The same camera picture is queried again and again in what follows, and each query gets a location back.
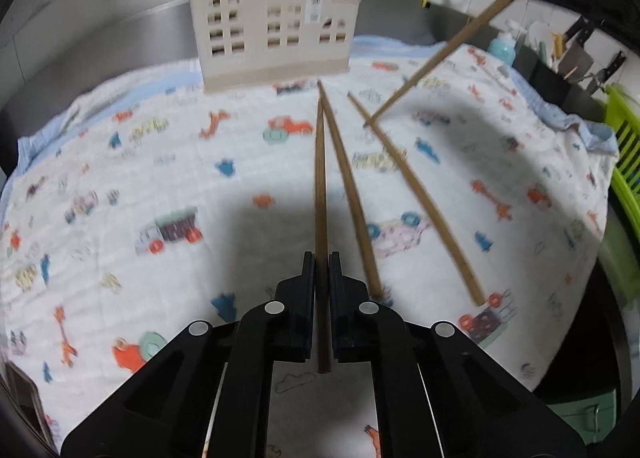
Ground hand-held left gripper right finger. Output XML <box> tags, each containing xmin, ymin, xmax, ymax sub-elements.
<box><xmin>327</xmin><ymin>251</ymin><xmax>586</xmax><ymax>458</ymax></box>

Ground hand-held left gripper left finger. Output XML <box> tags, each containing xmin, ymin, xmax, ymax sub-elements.
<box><xmin>60</xmin><ymin>251</ymin><xmax>317</xmax><ymax>458</ymax></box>

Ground wooden chopstick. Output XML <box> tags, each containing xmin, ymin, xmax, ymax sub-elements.
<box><xmin>316</xmin><ymin>80</ymin><xmax>386</xmax><ymax>303</ymax></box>
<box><xmin>346</xmin><ymin>91</ymin><xmax>488</xmax><ymax>307</ymax></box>
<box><xmin>314</xmin><ymin>88</ymin><xmax>332</xmax><ymax>375</ymax></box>
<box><xmin>364</xmin><ymin>0</ymin><xmax>572</xmax><ymax>128</ymax></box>

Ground cream plastic utensil holder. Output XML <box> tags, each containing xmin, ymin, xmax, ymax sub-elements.
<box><xmin>186</xmin><ymin>0</ymin><xmax>362</xmax><ymax>93</ymax></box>

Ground steel cleaver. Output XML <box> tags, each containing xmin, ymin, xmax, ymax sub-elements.
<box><xmin>555</xmin><ymin>16</ymin><xmax>598</xmax><ymax>84</ymax></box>

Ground blue soap pump bottle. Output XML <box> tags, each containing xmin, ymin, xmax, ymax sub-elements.
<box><xmin>487</xmin><ymin>21</ymin><xmax>523</xmax><ymax>66</ymax></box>

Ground black knife holder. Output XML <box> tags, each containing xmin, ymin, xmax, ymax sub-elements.
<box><xmin>527</xmin><ymin>56</ymin><xmax>573</xmax><ymax>106</ymax></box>

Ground green plastic dish rack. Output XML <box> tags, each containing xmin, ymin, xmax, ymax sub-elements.
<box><xmin>602</xmin><ymin>83</ymin><xmax>640</xmax><ymax>199</ymax></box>

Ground white cartoon printed cloth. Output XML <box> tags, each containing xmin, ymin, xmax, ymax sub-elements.
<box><xmin>0</xmin><ymin>36</ymin><xmax>618</xmax><ymax>458</ymax></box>

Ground green metal box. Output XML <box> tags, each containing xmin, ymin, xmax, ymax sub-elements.
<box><xmin>545</xmin><ymin>385</ymin><xmax>623</xmax><ymax>446</ymax></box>

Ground black handled kitchen scissors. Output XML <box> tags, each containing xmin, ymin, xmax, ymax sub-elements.
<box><xmin>587</xmin><ymin>51</ymin><xmax>628</xmax><ymax>94</ymax></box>

